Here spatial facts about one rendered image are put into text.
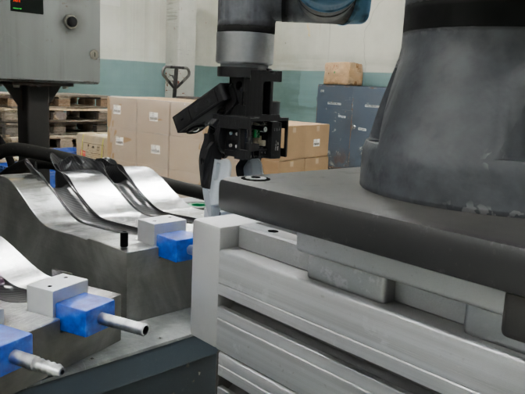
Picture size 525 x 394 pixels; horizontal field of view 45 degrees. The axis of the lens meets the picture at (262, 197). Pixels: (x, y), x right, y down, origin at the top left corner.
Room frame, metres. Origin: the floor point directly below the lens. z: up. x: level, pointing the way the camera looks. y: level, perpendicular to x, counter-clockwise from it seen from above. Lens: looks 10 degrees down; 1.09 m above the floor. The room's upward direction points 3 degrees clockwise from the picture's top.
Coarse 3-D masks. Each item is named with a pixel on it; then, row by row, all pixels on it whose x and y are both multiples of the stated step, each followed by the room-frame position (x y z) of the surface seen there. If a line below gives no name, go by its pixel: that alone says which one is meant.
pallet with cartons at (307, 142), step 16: (288, 128) 5.51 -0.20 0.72; (304, 128) 5.71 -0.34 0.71; (320, 128) 5.95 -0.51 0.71; (288, 144) 5.52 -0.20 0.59; (304, 144) 5.73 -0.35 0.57; (320, 144) 5.96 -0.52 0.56; (272, 160) 5.48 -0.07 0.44; (288, 160) 5.55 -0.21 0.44; (304, 160) 5.74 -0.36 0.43; (320, 160) 5.96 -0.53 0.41
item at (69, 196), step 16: (64, 160) 1.06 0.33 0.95; (80, 160) 1.09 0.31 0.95; (96, 160) 1.11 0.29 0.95; (112, 160) 1.11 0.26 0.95; (64, 176) 1.00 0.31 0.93; (112, 176) 1.10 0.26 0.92; (128, 176) 1.07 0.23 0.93; (64, 192) 0.97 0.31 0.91; (128, 192) 1.04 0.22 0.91; (80, 208) 0.95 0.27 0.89; (144, 208) 1.01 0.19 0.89; (96, 224) 0.91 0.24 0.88; (112, 224) 0.90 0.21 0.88
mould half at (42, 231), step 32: (0, 192) 0.97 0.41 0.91; (32, 192) 0.93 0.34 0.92; (96, 192) 1.00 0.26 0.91; (160, 192) 1.07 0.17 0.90; (0, 224) 0.97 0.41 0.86; (32, 224) 0.90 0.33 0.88; (64, 224) 0.88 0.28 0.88; (128, 224) 0.89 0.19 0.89; (192, 224) 0.89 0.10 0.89; (32, 256) 0.90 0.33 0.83; (64, 256) 0.83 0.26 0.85; (96, 256) 0.77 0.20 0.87; (128, 256) 0.73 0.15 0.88; (128, 288) 0.73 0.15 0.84; (160, 288) 0.76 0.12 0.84
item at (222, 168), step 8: (216, 160) 0.84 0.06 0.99; (224, 160) 0.83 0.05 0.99; (216, 168) 0.84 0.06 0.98; (224, 168) 0.83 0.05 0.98; (216, 176) 0.84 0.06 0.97; (224, 176) 0.83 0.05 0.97; (216, 184) 0.83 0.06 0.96; (208, 192) 0.83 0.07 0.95; (216, 192) 0.83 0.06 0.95; (208, 200) 0.83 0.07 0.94; (216, 200) 0.83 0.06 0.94; (208, 208) 0.83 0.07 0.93; (216, 208) 0.84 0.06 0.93
